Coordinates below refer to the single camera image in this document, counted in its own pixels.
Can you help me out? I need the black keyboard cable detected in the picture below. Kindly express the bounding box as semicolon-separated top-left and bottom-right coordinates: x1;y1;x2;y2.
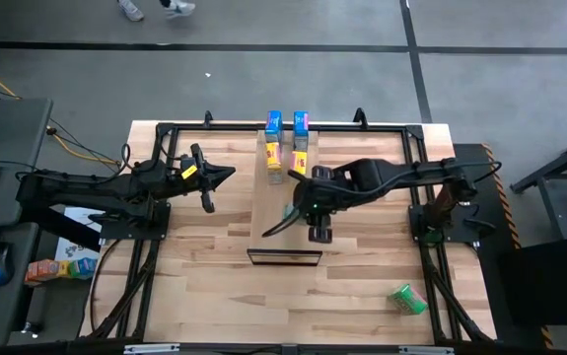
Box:
0;157;42;175

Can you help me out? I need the wooden shelf black metal frame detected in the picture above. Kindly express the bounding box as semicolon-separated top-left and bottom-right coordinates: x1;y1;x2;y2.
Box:
246;128;324;267

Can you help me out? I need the yellow Pops cereal box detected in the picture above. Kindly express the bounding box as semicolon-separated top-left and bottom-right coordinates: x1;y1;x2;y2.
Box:
290;150;309;177
264;141;284;186

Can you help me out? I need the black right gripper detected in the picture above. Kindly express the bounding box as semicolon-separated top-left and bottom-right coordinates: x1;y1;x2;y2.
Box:
261;166;351;244

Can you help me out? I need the person's foot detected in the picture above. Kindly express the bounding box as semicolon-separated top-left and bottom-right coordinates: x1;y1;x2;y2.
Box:
158;0;197;20
116;0;145;23

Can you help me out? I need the silver bracket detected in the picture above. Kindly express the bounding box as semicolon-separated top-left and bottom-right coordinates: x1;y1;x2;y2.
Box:
398;344;455;355
123;343;180;355

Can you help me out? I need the grey desk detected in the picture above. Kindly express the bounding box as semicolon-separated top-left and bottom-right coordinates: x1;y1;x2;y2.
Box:
0;97;53;349

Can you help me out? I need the large black case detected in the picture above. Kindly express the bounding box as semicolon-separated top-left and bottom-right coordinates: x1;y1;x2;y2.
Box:
495;231;567;327

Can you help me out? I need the black mat hazard stripe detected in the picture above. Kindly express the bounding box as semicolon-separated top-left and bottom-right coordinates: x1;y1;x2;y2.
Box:
453;142;558;349

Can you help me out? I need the white printed carton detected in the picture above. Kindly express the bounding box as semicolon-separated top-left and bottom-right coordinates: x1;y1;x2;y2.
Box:
54;206;103;262

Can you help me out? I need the yellow cable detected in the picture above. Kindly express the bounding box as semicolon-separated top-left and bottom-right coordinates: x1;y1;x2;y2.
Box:
0;56;121;167

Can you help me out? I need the black aluminium rig frame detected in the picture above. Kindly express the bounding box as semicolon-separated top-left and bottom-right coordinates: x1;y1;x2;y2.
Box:
79;121;499;355

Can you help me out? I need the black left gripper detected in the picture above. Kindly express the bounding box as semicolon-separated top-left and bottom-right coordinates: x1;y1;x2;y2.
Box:
164;143;238;215

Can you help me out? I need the blue cereal box pink stripe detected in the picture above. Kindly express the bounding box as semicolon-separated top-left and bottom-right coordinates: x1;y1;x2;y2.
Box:
292;110;310;153

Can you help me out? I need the colourful cereal multipack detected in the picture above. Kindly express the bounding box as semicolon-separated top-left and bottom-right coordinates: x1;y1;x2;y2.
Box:
24;255;100;288

